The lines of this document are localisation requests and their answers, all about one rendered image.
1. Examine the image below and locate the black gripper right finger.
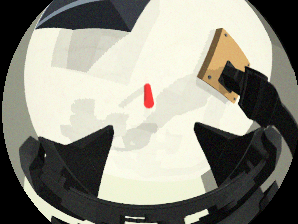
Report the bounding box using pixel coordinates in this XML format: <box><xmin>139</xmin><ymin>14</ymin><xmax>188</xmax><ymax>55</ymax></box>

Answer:
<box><xmin>194</xmin><ymin>121</ymin><xmax>263</xmax><ymax>186</ymax></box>

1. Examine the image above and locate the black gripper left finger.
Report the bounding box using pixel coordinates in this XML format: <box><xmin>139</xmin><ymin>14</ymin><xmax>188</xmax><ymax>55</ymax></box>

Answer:
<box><xmin>39</xmin><ymin>124</ymin><xmax>114</xmax><ymax>197</ymax></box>

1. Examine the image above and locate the red peg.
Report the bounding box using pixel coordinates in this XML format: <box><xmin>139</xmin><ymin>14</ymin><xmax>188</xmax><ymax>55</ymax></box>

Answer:
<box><xmin>145</xmin><ymin>84</ymin><xmax>154</xmax><ymax>108</ymax></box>

